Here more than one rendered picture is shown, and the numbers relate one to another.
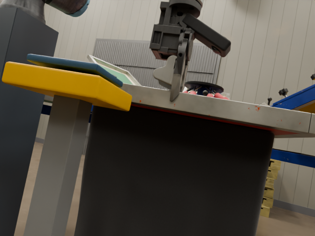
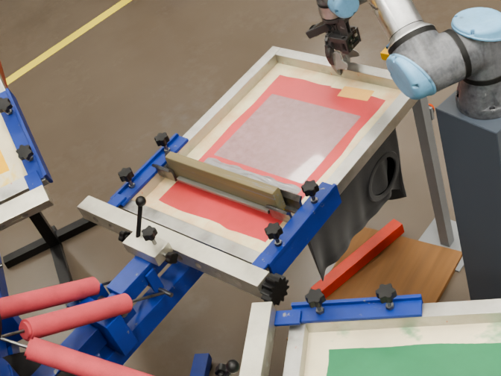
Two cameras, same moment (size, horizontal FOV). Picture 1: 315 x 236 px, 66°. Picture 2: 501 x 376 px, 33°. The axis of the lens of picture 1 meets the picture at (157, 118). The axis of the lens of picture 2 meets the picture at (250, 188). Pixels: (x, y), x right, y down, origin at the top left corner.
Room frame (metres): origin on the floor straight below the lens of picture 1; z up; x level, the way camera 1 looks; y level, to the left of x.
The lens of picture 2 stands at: (2.37, 1.09, 2.50)
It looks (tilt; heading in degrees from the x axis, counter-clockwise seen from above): 41 degrees down; 222
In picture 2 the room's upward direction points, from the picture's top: 22 degrees counter-clockwise
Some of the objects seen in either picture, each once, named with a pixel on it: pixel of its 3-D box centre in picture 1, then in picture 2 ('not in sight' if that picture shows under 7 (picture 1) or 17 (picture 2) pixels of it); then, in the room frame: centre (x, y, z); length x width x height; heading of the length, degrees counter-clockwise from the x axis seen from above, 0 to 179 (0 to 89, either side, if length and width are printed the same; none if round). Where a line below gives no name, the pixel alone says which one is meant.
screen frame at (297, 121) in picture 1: (187, 117); (271, 145); (0.88, -0.11, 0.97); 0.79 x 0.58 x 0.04; 169
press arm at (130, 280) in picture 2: not in sight; (139, 272); (1.43, -0.22, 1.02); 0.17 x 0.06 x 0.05; 169
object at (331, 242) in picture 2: not in sight; (348, 198); (0.86, 0.08, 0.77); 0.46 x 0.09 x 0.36; 169
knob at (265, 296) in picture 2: not in sight; (270, 287); (1.39, 0.15, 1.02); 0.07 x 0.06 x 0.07; 169
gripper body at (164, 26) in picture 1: (176, 32); (339, 30); (0.52, 0.00, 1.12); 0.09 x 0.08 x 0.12; 79
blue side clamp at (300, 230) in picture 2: not in sight; (299, 229); (1.17, 0.12, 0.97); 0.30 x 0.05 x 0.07; 169
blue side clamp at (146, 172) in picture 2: not in sight; (153, 174); (1.06, -0.43, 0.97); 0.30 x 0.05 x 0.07; 169
